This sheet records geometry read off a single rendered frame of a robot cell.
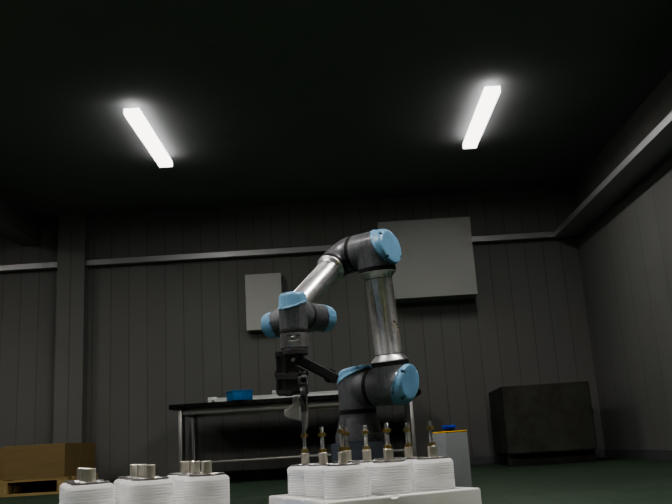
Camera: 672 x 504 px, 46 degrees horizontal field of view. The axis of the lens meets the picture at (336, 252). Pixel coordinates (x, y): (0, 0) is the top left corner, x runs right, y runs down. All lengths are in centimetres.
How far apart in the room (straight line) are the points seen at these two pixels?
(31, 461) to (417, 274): 420
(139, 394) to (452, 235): 376
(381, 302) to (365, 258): 14
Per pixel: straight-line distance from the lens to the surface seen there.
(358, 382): 245
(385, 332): 241
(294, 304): 207
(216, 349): 868
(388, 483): 187
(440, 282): 842
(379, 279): 242
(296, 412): 205
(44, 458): 800
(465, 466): 220
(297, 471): 204
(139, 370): 883
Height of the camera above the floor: 30
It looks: 14 degrees up
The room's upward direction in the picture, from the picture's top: 4 degrees counter-clockwise
